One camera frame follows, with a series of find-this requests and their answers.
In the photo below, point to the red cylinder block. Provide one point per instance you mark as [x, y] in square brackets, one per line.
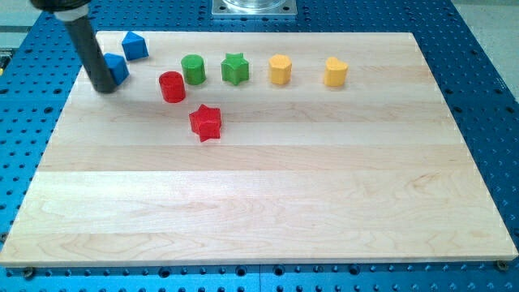
[172, 87]

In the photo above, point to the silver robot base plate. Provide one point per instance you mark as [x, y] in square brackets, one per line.
[243, 8]

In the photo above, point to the yellow heart block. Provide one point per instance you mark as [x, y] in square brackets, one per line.
[335, 72]

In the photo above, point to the yellow hexagon block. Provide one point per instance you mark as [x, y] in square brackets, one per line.
[280, 67]

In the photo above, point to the black robot arm end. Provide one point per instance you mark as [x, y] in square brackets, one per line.
[58, 5]

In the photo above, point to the blue pentagon block upper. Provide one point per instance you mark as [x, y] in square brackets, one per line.
[134, 46]

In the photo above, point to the red star block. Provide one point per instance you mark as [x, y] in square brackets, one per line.
[206, 123]

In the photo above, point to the green star block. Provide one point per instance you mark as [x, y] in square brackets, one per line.
[234, 68]

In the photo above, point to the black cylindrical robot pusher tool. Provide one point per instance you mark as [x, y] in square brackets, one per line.
[85, 42]

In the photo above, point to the green cylinder block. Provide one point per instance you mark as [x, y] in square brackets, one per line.
[193, 69]

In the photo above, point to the blue block beside tool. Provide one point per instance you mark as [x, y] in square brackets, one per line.
[117, 66]

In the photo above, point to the light wooden board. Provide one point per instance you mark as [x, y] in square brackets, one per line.
[375, 170]

